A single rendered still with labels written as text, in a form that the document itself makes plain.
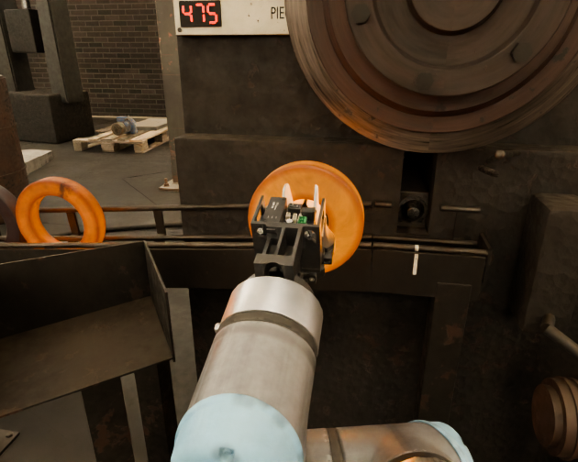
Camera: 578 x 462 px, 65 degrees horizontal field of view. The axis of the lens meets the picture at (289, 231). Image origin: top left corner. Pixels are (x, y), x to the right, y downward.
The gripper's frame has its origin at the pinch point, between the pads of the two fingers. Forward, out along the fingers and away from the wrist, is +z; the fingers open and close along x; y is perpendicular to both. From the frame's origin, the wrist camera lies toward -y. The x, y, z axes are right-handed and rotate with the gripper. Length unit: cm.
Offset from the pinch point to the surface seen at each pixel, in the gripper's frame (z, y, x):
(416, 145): 19.3, -0.4, -15.3
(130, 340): -8.0, -22.2, 27.8
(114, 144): 351, -176, 262
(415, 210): 25.8, -17.6, -17.3
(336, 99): 21.2, 6.3, -2.1
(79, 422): 10, -90, 73
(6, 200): 18, -15, 66
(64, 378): -16.8, -20.6, 33.4
